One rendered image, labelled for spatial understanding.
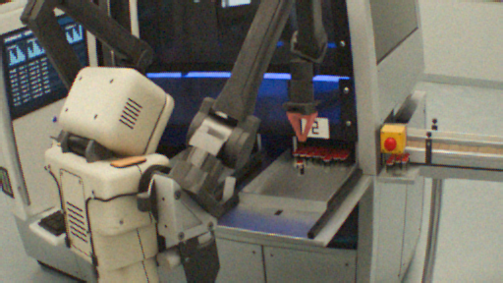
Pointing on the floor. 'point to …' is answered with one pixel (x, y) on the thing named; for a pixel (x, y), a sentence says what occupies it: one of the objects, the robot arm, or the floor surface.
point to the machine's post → (366, 135)
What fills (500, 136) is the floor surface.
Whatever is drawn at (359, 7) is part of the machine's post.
